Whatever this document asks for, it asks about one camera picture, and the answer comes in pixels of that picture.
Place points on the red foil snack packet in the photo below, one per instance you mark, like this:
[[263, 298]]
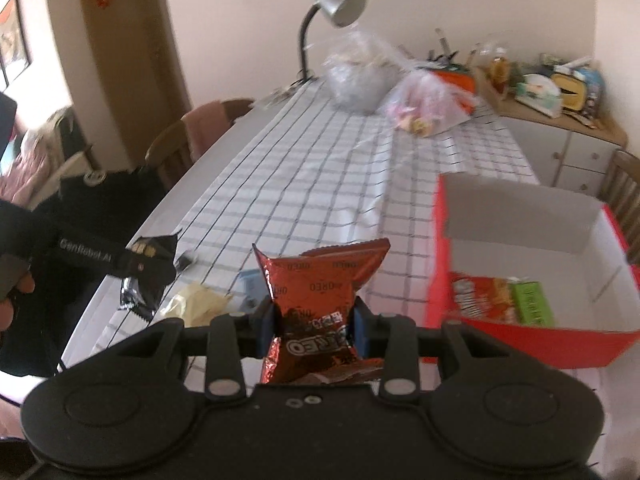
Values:
[[310, 305]]

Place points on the red cardboard box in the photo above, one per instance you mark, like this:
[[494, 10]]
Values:
[[525, 345]]

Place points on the orange box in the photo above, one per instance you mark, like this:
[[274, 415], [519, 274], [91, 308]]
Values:
[[457, 80]]

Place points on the framed wall picture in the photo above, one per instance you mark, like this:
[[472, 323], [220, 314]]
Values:
[[12, 40]]

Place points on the blue packet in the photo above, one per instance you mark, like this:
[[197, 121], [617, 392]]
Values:
[[250, 285]]

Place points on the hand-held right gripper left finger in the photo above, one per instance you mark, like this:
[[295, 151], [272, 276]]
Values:
[[266, 330]]

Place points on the person's left hand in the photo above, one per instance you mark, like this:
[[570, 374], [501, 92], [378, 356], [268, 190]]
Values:
[[25, 286]]

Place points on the pink candy plastic bag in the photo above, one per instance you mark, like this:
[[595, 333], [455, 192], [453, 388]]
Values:
[[425, 100]]

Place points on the clear plastic bag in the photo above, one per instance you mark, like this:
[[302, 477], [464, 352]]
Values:
[[355, 80]]

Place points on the white green round item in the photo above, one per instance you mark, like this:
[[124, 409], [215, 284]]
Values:
[[537, 95]]

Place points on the yellow black pouch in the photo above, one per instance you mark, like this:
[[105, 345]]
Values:
[[567, 91]]

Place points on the cream wrapper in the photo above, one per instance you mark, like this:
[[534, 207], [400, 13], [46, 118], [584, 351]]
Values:
[[197, 302]]

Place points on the black snack packet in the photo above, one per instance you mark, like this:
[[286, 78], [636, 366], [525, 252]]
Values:
[[142, 297]]

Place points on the small black item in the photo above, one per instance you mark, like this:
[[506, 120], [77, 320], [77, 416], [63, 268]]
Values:
[[186, 260]]

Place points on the orange liquid bottle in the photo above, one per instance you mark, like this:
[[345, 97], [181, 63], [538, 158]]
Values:
[[499, 67]]

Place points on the black bag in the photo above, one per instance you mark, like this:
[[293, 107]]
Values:
[[110, 205]]

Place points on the pink cloth pile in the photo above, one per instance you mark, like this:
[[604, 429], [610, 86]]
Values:
[[30, 160]]

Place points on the silver desk lamp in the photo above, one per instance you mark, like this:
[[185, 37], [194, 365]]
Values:
[[340, 2]]

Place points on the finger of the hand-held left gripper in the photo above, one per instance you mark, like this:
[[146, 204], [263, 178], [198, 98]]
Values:
[[152, 267]]

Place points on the white cabinet with wooden top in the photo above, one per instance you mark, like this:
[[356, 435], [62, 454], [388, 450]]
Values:
[[565, 150]]

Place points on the orange red snack packet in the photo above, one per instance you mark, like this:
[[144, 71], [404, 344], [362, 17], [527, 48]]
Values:
[[480, 295]]

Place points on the wooden chair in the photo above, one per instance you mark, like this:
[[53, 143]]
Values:
[[622, 185], [167, 150]]

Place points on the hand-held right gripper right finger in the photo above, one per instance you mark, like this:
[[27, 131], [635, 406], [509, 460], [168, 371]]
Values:
[[361, 332]]

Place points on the bunch of keys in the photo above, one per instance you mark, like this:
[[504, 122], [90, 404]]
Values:
[[277, 95]]

